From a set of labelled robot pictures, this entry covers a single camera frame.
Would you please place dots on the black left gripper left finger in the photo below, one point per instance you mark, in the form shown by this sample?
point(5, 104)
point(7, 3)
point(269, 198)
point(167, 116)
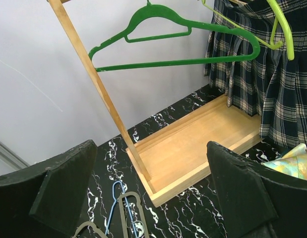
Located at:
point(45, 200)

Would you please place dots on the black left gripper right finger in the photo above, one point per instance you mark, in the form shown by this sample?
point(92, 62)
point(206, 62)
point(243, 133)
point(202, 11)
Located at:
point(256, 201)

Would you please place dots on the pastel floral skirt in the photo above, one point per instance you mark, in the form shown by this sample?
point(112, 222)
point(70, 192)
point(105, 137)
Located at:
point(294, 163)

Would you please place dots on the navy plaid skirt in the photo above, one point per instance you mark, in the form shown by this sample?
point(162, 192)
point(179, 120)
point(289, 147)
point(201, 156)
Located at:
point(270, 85)

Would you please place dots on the dark green plastic hanger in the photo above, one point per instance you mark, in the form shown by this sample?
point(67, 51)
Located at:
point(161, 11)

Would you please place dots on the wooden clothes rack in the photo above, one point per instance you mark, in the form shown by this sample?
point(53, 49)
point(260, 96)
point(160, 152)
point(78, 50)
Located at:
point(174, 158)

